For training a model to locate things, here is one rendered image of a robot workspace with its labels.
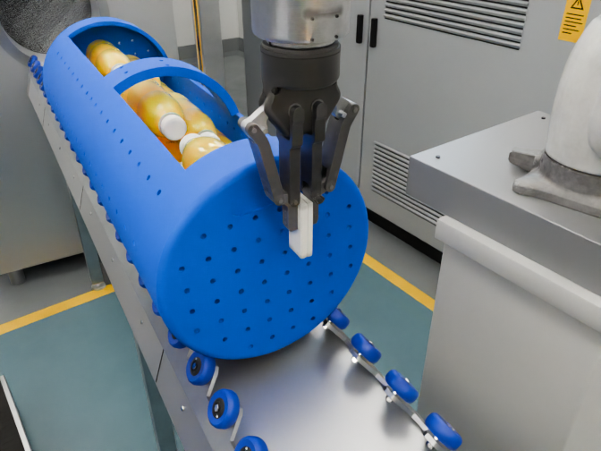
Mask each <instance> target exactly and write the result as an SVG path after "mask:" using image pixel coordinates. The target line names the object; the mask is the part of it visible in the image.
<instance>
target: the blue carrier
mask: <svg viewBox="0 0 601 451"><path fill-rule="evenodd" d="M97 39H104V40H107V41H109V42H110V43H112V44H113V45H114V46H115V47H117V48H118V49H119V50H120V51H121V52H123V53H124V54H125V55H135V56H137V57H138V58H139V60H135V61H132V62H129V63H127V64H124V65H122V66H120V67H118V68H116V69H114V70H113V71H111V72H110V73H109V74H108V75H106V76H105V77H103V75H102V74H101V73H100V72H99V71H98V70H97V68H96V67H95V66H94V65H93V64H92V63H91V62H90V60H89V59H88V58H87V57H86V49H87V47H88V45H89V44H90V43H91V42H92V41H94V40H97ZM132 39H133V41H131V40H132ZM118 42H120V44H118ZM135 53H136V54H135ZM156 77H159V78H160V80H161V81H162V82H163V83H164V84H166V85H167V86H168V87H169V88H170V89H172V90H173V91H174V92H177V93H180V94H182V95H184V96H185V97H186V98H187V99H188V100H189V101H190V102H192V103H193V104H194V105H195V106H196V107H198V108H199V109H200V110H201V111H202V112H204V113H205V114H206V115H207V116H208V117H210V119H211V120H212V121H213V123H214V125H215V127H216V128H217V129H218V130H219V131H220V132H221V133H223V134H224V135H225V136H226V137H227V138H228V139H229V140H231V141H232V143H229V144H226V145H224V146H222V147H220V148H218V149H215V150H213V151H211V152H209V153H207V154H206V155H205V156H204V157H201V158H200V159H199V160H197V161H196V162H194V163H193V164H192V165H190V166H189V167H188V168H187V169H184V168H183V167H182V166H181V164H180V163H179V162H178V161H177V160H176V159H175V158H174V156H173V155H172V154H171V153H170V152H169V151H168V150H167V148H166V147H165V146H164V145H163V144H162V143H161V141H160V140H159V139H158V138H157V137H156V136H155V134H154V133H153V132H152V131H151V130H150V129H149V128H148V127H147V126H146V125H145V124H144V123H143V122H142V121H141V119H140V118H139V117H138V116H137V115H136V114H135V112H134V111H133V110H132V109H131V108H130V107H129V105H128V104H127V103H126V102H125V101H124V100H123V98H122V97H121V96H120V95H121V94H122V93H123V92H125V91H126V90H127V89H128V88H130V87H132V86H134V85H136V84H138V83H140V82H142V81H145V80H149V79H152V78H156ZM200 83H202V84H204V85H205V86H206V87H207V88H206V87H204V86H203V85H201V84H200ZM43 84H44V90H45V92H46V95H47V99H48V101H49V103H50V105H51V107H52V108H53V110H54V112H55V115H56V117H57V119H58V120H59V122H60V124H61V125H62V127H63V130H64V132H65V134H66V136H67V138H68V140H69V141H70V143H71V144H72V147H73V149H74V151H75V153H76V155H77V157H78V159H79V161H80V162H81V164H82V166H83V168H84V170H85V172H86V174H87V176H88V178H89V179H90V181H91V183H92V185H93V187H94V189H95V191H96V193H97V196H98V197H99V199H100V200H101V202H102V204H103V206H104V208H105V210H106V213H107V215H108V216H109V218H110V220H111V221H112V223H113V225H114V228H115V230H116V232H117V233H118V235H119V237H120V239H121V240H122V242H123V245H124V247H125V249H126V250H127V252H128V254H129V256H130V258H131V260H132V262H133V264H134V266H135V268H136V269H137V271H138V273H139V275H140V278H141V280H142V281H143V283H144V285H145V286H146V288H147V290H148V293H149V295H150V297H151V299H152V301H153V302H154V304H155V305H156V307H157V310H158V312H159V314H160V316H161V318H162V320H163V321H164V323H165V325H166V326H167V328H168V329H169V330H170V332H171V333H172V334H173V335H174V336H175V337H176V338H177V339H178V340H179V341H180V342H181V343H182V344H183V345H185V346H187V347H188V348H190V349H191V350H193V351H195V352H197V353H201V354H204V355H206V356H209V357H213V358H218V359H226V360H239V359H248V358H253V357H257V356H260V355H264V354H267V353H271V352H274V351H277V350H279V349H281V348H284V347H286V346H287V345H290V344H292V343H293V342H295V341H297V340H299V339H300V338H302V337H303V336H305V335H307V334H308V333H309V332H310V331H311V330H313V329H314V328H315V327H317V326H318V325H319V324H320V323H321V322H322V321H323V320H324V319H326V318H327V317H328V316H329V315H330V314H331V312H332V311H333V310H334V309H335V308H336V307H337V306H338V304H339V303H340V302H341V301H342V299H343V298H344V296H345V295H346V294H347V293H348V291H349V290H350V288H351V286H352V284H353V282H354V280H355V278H356V276H357V275H358V273H359V270H360V266H361V264H362V261H363V259H364V255H365V252H366V248H367V243H368V213H367V209H366V206H365V202H364V199H363V198H362V195H361V193H360V190H359V188H358V187H357V185H356V184H355V182H354V181H353V180H352V179H351V178H350V177H349V176H348V175H347V174H346V173H345V172H344V171H343V170H342V169H341V168H340V171H339V175H338V178H337V182H336V186H335V188H334V190H333V191H331V192H328V191H326V192H325V193H323V194H322V196H323V197H324V198H325V200H324V202H323V203H321V204H318V221H317V223H316V224H314V225H313V230H312V256H309V257H306V258H304V259H301V258H300V257H299V256H298V255H297V254H296V253H295V252H294V251H293V250H292V249H291V248H290V247H289V230H288V229H287V228H286V227H285V226H284V224H283V207H282V206H276V205H275V204H274V202H273V201H271V200H270V199H269V198H268V197H267V196H266V194H265V192H264V189H263V186H262V182H261V180H260V177H259V173H258V169H257V166H256V162H255V159H254V157H253V153H252V150H251V147H250V142H249V139H248V137H247V136H246V135H245V134H244V132H243V131H242V130H241V128H240V127H239V126H238V120H239V119H240V118H241V117H242V116H243V115H242V114H240V113H239V111H238V108H237V106H236V105H235V103H234V102H233V99H232V98H231V96H230V95H229V94H228V93H227V91H226V90H225V89H224V88H223V87H222V86H221V85H220V84H219V83H217V82H216V81H214V80H213V79H212V78H210V77H209V76H207V75H206V74H205V73H203V72H202V71H201V70H199V69H198V68H196V67H194V66H192V65H190V64H187V63H185V62H183V61H179V60H176V59H172V58H168V57H167V55H166V53H165V51H164V49H163V48H162V47H161V46H160V45H159V44H158V43H157V42H156V41H155V40H154V39H153V38H152V37H151V36H149V34H148V33H146V32H145V31H143V30H142V29H140V28H139V27H137V26H135V25H134V24H132V23H129V22H127V21H124V20H121V19H117V18H112V17H94V18H88V19H85V20H82V21H78V22H76V23H74V24H73V25H71V26H70V27H68V28H67V29H65V30H64V31H63V32H61V33H60V34H59V35H58V36H57V38H56V39H55V40H54V42H53V43H52V45H51V46H50V48H49V49H48V51H47V55H46V58H45V62H44V66H43Z"/></svg>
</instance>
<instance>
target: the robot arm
mask: <svg viewBox="0 0 601 451"><path fill-rule="evenodd" d="M250 8H251V28H252V31H253V34H254V35H255V36H257V37H258V38H261V39H263V41H262V42H261V44H260V61H261V79H262V83H263V90H262V94H261V96H260V98H259V102H258V105H259V108H258V109H257V110H256V111H255V112H254V113H253V114H252V115H251V116H249V117H248V118H247V117H246V116H242V117H241V118H240V119H239V120H238V126H239V127H240V128H241V130H242V131H243V132H244V134H245V135H246V136H247V137H248V139H249V142H250V147H251V150H252V153H253V157H254V159H255V162H256V166H257V169H258V173H259V177H260V180H261V182H262V186H263V189H264V192H265V194H266V196H267V197H268V198H269V199H270V200H271V201H273V202H274V204H275V205H276V206H282V207H283V224H284V226H285V227H286V228H287V229H288V230H289V247H290V248H291V249H292V250H293V251H294V252H295V253H296V254H297V255H298V256H299V257H300V258H301V259H304V258H306V257H309V256H312V230H313V225H314V224H316V223H317V221H318V204H321V203H323V202H324V200H325V198H324V197H323V196H322V194H323V193H325V192H326V191H328V192H331V191H333V190H334V188H335V186H336V182H337V178H338V175H339V171H340V167H341V163H342V160H343V153H344V150H345V146H346V142H347V139H348V135H349V131H350V128H351V124H352V123H353V121H354V119H355V117H356V116H357V114H358V112H359V111H360V107H359V105H358V104H356V103H354V102H352V101H350V100H349V99H347V98H342V97H341V91H340V89H339V87H338V85H337V80H338V79H339V77H340V62H341V44H340V42H339V41H338V39H340V38H343V37H344V36H346V35H347V34H348V32H349V28H350V9H351V0H250ZM329 116H330V117H329ZM328 118H329V120H328V123H327V127H326V121H327V119H328ZM267 119H268V120H269V121H270V122H271V124H272V125H273V126H274V127H275V128H276V137H277V139H278V141H279V174H278V172H277V168H276V164H275V159H274V155H273V152H272V149H271V146H270V143H269V140H268V138H267V136H266V134H267V133H268V129H267ZM322 143H323V146H322ZM508 160H509V162H510V163H512V164H514V165H516V166H518V167H520V168H522V169H524V170H526V171H528V172H529V173H527V174H526V175H524V176H522V177H519V178H517V179H515V180H514V181H513V185H512V190H513V191H514V192H516V193H518V194H520V195H525V196H530V197H534V198H538V199H541V200H546V201H549V202H552V203H554V204H557V205H560V206H563V207H566V208H570V209H573V210H576V211H579V212H582V213H585V214H588V215H591V216H593V217H598V218H601V14H600V15H599V16H598V17H596V18H595V19H594V20H593V21H592V22H591V23H590V24H589V25H588V26H587V28H586V29H585V30H584V31H583V33H582V34H581V36H580V38H579V39H578V41H577V42H576V44H575V46H574V48H573V50H572V51H571V53H570V55H569V58H568V60H567V62H566V64H565V66H564V69H563V74H562V77H561V79H560V82H559V85H558V88H557V91H556V94H555V98H554V104H553V108H552V112H551V116H550V121H549V126H548V134H547V139H546V146H545V147H544V148H543V149H528V148H521V147H514V148H513V149H512V152H510V154H509V157H508ZM301 191H302V192H303V194H302V193H301Z"/></svg>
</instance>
